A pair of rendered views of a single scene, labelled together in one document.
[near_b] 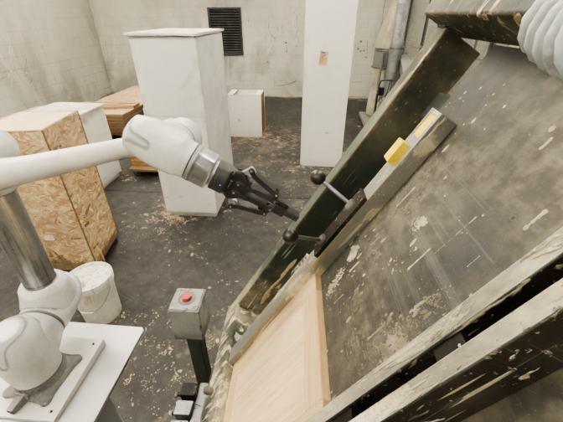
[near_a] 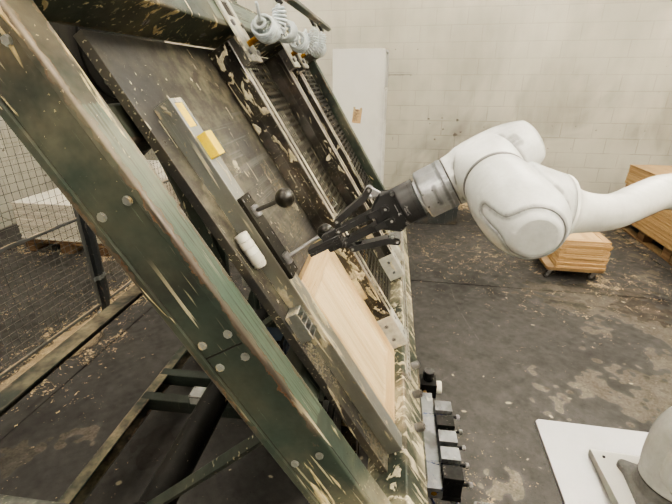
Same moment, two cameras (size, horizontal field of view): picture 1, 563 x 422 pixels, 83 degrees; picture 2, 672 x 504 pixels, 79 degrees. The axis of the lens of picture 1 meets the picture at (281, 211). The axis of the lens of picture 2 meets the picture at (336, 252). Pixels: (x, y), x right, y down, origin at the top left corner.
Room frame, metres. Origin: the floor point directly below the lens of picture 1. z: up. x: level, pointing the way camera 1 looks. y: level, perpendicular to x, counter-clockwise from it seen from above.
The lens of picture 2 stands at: (1.43, 0.07, 1.75)
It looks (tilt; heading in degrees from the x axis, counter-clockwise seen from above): 23 degrees down; 185
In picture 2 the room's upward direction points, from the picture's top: straight up
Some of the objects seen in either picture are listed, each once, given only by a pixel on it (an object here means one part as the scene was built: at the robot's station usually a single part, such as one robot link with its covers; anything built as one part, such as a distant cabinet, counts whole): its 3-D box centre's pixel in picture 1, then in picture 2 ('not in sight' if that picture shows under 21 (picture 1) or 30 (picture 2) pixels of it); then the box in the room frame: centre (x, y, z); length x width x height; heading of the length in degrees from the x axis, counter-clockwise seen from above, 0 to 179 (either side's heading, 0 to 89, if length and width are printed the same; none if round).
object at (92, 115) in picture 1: (66, 154); not in sight; (3.51, 2.52, 0.48); 1.00 x 0.64 x 0.95; 175
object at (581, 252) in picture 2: not in sight; (566, 249); (-2.45, 2.03, 0.20); 0.61 x 0.53 x 0.40; 175
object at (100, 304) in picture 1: (95, 289); not in sight; (1.60, 1.31, 0.24); 0.32 x 0.30 x 0.47; 175
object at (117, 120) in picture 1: (131, 109); not in sight; (6.57, 3.05, 0.23); 2.45 x 1.03 x 0.45; 175
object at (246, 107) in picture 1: (247, 113); not in sight; (5.75, 0.61, 0.36); 0.58 x 0.45 x 0.72; 85
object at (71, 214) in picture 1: (62, 198); not in sight; (2.21, 1.75, 0.63); 0.50 x 0.42 x 1.25; 4
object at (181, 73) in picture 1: (193, 125); not in sight; (3.32, 0.93, 0.88); 0.90 x 0.60 x 1.75; 175
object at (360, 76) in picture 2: not in sight; (360, 142); (-3.74, -0.06, 1.03); 0.61 x 0.58 x 2.05; 175
